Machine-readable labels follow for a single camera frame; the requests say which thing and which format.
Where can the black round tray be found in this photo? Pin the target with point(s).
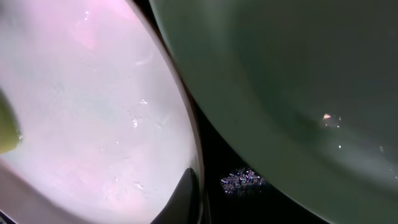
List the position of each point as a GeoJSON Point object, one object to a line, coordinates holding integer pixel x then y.
{"type": "Point", "coordinates": [235, 191]}

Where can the white plate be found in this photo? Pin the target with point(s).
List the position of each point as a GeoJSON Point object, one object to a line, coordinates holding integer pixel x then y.
{"type": "Point", "coordinates": [106, 126]}

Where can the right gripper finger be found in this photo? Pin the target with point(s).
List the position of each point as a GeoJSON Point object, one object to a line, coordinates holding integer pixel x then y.
{"type": "Point", "coordinates": [183, 205]}

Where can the green scouring sponge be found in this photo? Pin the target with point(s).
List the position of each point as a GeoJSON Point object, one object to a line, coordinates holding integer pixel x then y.
{"type": "Point", "coordinates": [10, 134]}

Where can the mint plate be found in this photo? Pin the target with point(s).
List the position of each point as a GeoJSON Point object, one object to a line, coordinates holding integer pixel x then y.
{"type": "Point", "coordinates": [305, 91]}

